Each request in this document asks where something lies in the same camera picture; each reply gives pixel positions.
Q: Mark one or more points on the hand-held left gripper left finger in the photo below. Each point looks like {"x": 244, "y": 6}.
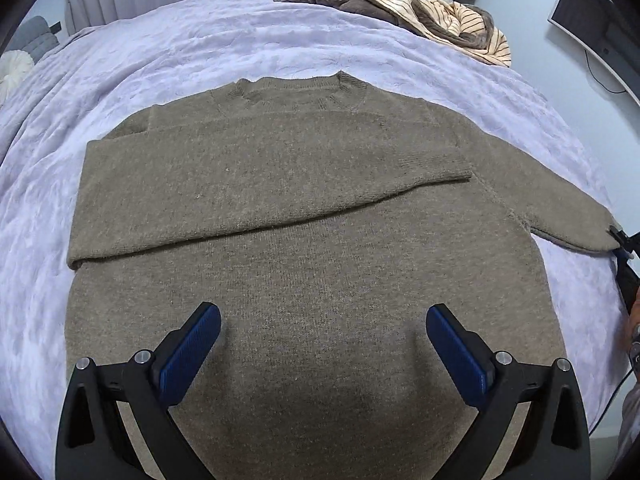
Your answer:
{"x": 192, "y": 347}

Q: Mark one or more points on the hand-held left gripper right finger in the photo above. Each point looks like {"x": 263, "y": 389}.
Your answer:
{"x": 457, "y": 352}

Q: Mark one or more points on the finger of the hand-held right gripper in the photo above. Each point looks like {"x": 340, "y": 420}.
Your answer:
{"x": 625, "y": 242}

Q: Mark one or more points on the olive brown knit sweater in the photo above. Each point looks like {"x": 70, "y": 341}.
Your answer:
{"x": 300, "y": 210}

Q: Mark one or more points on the person's right hand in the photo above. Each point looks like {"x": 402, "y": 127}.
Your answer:
{"x": 634, "y": 325}

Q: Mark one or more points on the computer monitor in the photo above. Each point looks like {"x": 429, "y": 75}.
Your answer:
{"x": 582, "y": 12}

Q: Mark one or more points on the cream striped cloth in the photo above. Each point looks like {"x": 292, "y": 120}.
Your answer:
{"x": 450, "y": 17}

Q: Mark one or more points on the lavender textured bed blanket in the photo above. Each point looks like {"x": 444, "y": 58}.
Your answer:
{"x": 250, "y": 45}

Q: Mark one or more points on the white round pleated pillow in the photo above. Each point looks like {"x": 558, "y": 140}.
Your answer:
{"x": 12, "y": 72}

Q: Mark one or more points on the grey quilted headboard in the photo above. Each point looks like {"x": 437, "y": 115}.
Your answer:
{"x": 35, "y": 35}

